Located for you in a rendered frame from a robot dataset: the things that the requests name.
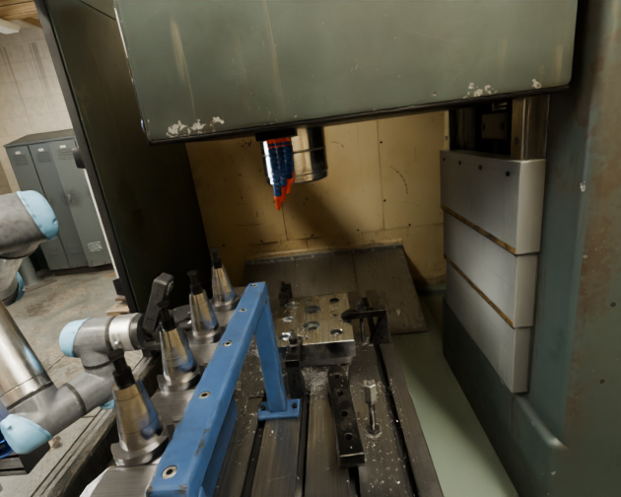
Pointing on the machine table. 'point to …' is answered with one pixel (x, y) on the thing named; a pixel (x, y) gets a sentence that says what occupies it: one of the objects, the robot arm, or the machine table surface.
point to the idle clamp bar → (343, 414)
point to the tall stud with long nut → (371, 404)
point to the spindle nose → (303, 156)
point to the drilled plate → (323, 345)
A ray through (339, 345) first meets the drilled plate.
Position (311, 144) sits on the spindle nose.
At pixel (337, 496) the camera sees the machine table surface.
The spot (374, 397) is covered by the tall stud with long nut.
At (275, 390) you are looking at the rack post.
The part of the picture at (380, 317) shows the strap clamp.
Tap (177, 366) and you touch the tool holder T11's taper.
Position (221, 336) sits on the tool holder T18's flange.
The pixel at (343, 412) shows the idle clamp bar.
